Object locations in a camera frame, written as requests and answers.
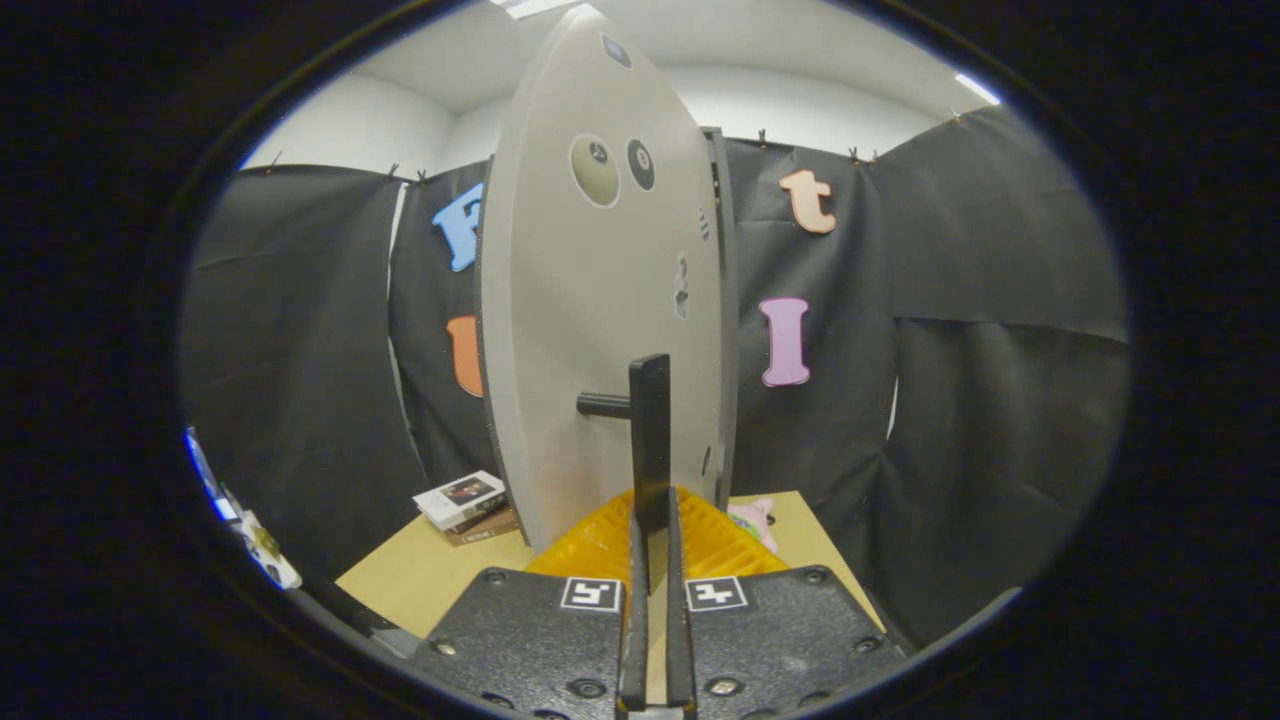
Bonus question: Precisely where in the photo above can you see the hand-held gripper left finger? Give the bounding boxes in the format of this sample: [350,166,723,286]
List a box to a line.
[405,488,652,720]

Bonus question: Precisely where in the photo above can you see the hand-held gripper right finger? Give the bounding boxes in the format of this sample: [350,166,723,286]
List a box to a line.
[664,488,907,720]

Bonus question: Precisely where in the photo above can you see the black door handle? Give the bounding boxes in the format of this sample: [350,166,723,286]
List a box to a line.
[577,353,673,536]

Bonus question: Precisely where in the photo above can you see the beige shoe cabinet door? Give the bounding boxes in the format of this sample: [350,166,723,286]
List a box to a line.
[477,5,727,556]

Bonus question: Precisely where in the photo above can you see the pink and green plush toy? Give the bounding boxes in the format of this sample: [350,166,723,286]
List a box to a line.
[728,497,780,554]

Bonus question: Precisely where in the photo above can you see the stack of books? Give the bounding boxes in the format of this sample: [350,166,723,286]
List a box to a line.
[413,470,521,547]

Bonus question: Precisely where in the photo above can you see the white and blue object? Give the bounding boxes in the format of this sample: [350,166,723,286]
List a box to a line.
[184,428,303,591]

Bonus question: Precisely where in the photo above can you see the black backdrop cloth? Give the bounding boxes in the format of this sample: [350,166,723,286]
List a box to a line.
[180,105,1132,651]

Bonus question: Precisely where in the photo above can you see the long ceiling light panel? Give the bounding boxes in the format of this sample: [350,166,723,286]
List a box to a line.
[490,0,583,20]

